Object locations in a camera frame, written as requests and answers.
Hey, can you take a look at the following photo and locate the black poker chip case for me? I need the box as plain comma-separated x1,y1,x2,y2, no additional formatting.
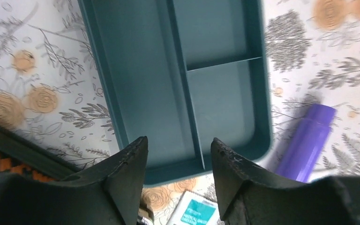
0,126,81,182

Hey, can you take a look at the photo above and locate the teal divided tray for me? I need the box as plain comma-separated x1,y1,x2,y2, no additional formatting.
78,0,272,187

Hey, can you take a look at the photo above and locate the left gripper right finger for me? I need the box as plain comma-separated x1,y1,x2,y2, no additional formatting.
210,138,360,225

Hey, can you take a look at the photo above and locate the gauze dressing packet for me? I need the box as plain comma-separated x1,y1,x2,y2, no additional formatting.
167,191,219,225

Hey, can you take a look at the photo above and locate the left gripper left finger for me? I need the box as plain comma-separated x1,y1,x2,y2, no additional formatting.
0,136,148,225

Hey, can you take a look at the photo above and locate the purple flashlight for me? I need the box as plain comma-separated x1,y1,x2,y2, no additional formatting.
275,104,337,183

